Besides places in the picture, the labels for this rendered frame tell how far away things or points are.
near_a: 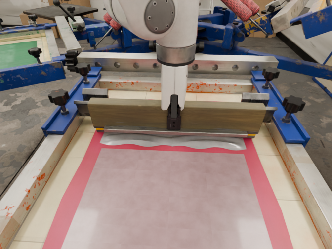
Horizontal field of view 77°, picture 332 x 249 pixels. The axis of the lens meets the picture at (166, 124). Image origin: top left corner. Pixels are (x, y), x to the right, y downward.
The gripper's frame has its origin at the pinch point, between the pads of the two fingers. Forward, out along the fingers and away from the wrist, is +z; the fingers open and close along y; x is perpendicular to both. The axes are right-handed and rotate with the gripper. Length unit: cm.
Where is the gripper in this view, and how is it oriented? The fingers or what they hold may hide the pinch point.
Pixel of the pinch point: (174, 117)
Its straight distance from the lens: 51.0
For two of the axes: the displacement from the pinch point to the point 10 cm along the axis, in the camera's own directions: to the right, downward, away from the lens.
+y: -0.6, 6.4, -7.6
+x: 10.0, 0.3, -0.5
